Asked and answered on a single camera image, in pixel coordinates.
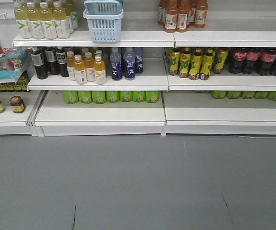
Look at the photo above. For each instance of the pale green juice bottle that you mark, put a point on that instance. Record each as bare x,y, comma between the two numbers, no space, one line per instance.
47,21
35,20
21,17
60,20

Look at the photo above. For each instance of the white metal shelf unit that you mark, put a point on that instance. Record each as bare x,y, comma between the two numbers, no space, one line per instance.
180,110

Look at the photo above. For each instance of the orange peach drink bottle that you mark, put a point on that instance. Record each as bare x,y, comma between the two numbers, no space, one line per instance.
171,16
183,11
201,13

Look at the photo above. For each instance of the light blue plastic basket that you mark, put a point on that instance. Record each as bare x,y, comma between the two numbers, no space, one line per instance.
104,19

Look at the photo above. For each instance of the green soda bottle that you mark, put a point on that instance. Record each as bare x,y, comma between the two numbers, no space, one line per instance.
85,96
70,97
138,96
125,96
99,97
152,96
112,96

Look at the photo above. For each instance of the yellow lemon tea bottle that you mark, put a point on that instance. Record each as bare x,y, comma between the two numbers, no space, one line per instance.
195,64
221,56
206,64
185,59
174,59

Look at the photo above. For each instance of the dark tea bottle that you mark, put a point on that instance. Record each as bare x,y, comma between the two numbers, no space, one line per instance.
52,61
39,63
62,61

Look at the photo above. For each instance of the blue sports drink bottle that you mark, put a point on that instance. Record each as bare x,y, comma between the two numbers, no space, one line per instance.
139,67
129,58
115,58

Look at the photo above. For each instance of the blue snack bag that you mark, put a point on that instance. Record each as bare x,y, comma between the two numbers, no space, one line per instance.
13,65

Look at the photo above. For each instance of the orange juice bottle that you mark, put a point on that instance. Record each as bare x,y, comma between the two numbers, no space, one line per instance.
79,70
89,66
70,65
100,70

